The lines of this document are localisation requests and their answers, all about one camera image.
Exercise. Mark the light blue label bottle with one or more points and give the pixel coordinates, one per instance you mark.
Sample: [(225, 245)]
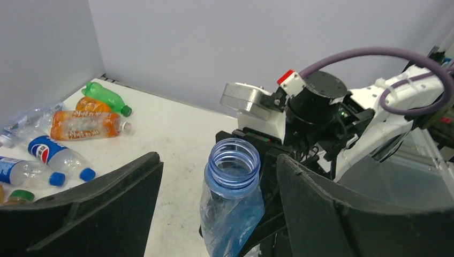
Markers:
[(231, 204)]

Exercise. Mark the Pepsi bottle blue cap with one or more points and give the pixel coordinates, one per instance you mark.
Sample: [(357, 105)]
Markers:
[(54, 154)]

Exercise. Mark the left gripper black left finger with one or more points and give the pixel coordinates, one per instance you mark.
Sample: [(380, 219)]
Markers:
[(110, 215)]

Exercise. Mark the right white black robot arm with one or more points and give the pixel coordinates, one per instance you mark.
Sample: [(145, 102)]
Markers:
[(351, 136)]

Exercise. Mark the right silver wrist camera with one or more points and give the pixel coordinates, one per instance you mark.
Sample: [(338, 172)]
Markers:
[(246, 100)]

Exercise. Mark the blue label water bottle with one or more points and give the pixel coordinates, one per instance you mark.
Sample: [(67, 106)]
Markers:
[(17, 172)]

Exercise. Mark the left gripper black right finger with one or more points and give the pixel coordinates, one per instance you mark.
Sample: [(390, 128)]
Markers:
[(324, 218)]

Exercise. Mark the brown stained bottle green cap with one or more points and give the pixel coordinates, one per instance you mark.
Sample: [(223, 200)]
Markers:
[(20, 197)]

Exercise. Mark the green soda bottle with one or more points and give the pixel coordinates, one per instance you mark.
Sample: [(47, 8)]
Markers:
[(96, 91)]

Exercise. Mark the orange crushed bottle back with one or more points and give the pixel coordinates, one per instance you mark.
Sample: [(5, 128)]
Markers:
[(87, 125)]

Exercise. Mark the small orange bottle right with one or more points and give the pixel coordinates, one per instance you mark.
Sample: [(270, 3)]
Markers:
[(90, 104)]

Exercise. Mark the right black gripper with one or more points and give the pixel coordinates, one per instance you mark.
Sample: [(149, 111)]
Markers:
[(270, 237)]

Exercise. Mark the clear crushed bottle back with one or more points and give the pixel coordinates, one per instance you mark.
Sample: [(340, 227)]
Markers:
[(31, 117)]

